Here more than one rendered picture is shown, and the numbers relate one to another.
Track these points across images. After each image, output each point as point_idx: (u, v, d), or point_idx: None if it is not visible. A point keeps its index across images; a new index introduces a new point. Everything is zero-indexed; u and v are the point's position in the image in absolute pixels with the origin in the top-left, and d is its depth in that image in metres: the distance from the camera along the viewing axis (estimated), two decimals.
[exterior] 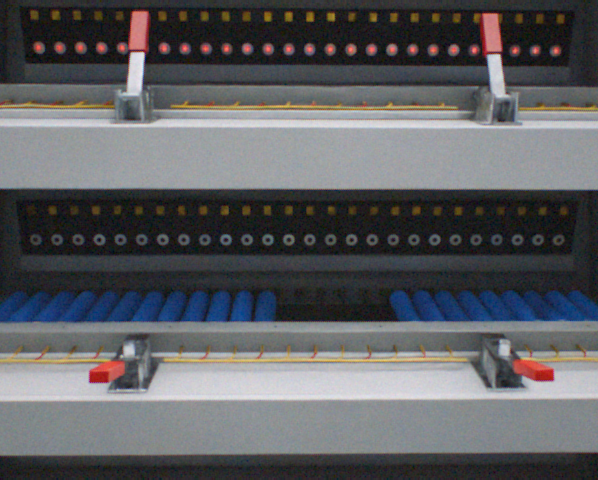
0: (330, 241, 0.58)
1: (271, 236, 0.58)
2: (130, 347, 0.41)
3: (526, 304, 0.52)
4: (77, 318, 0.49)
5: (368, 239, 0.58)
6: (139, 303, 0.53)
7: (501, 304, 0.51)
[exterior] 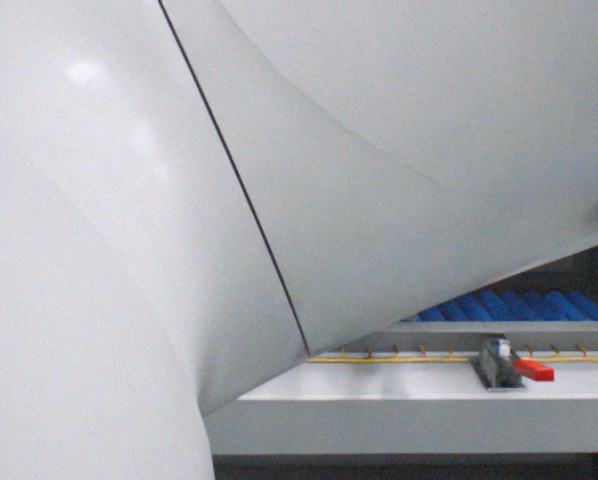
0: None
1: None
2: None
3: (526, 304, 0.52)
4: None
5: None
6: None
7: (501, 304, 0.51)
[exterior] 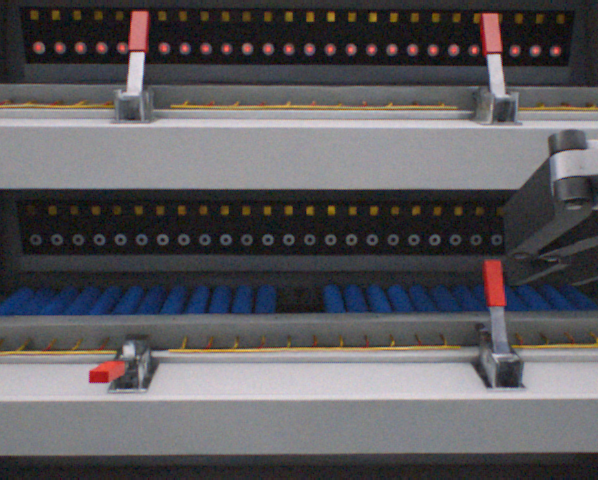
0: (330, 241, 0.58)
1: (271, 236, 0.58)
2: (130, 347, 0.41)
3: (519, 297, 0.53)
4: (82, 312, 0.50)
5: (368, 239, 0.58)
6: (142, 297, 0.54)
7: None
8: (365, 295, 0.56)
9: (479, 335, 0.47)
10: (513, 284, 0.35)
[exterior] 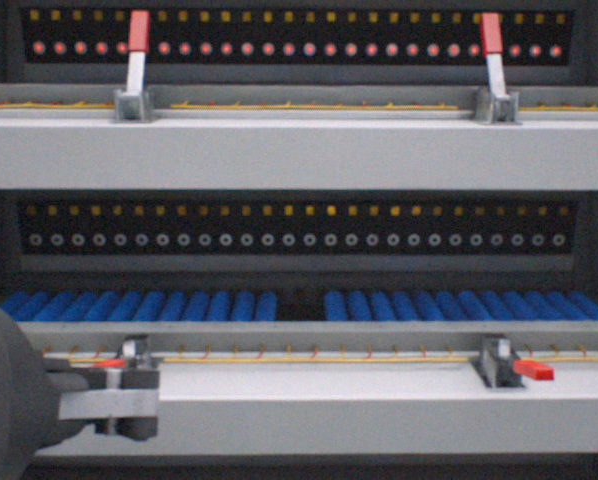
0: (330, 241, 0.58)
1: (271, 236, 0.58)
2: (130, 347, 0.41)
3: (527, 304, 0.52)
4: (77, 318, 0.49)
5: (368, 239, 0.58)
6: (140, 303, 0.53)
7: (501, 304, 0.51)
8: (368, 301, 0.54)
9: None
10: None
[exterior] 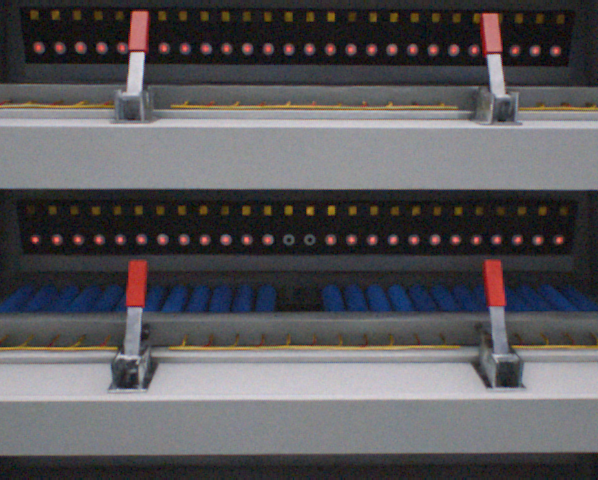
0: (330, 241, 0.58)
1: (271, 236, 0.58)
2: (137, 350, 0.43)
3: (519, 297, 0.53)
4: (83, 310, 0.51)
5: (368, 239, 0.58)
6: None
7: None
8: (365, 295, 0.56)
9: (479, 335, 0.47)
10: None
